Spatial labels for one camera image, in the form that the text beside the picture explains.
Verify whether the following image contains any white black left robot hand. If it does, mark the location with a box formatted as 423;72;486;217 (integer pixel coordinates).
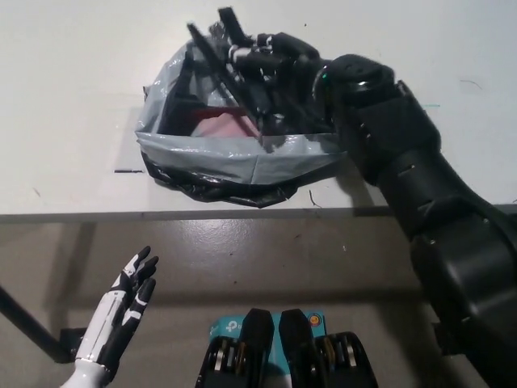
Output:
74;245;159;367

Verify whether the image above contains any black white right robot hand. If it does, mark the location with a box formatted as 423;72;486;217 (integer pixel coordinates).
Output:
225;32;325;133

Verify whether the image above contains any grey plastic bag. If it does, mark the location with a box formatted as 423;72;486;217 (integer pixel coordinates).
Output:
134;40;349;209

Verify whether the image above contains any red flat item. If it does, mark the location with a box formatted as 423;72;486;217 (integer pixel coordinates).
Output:
189;107;262;139

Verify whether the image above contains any black teal robot torso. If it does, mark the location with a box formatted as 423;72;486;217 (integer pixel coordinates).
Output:
195;307;380;388

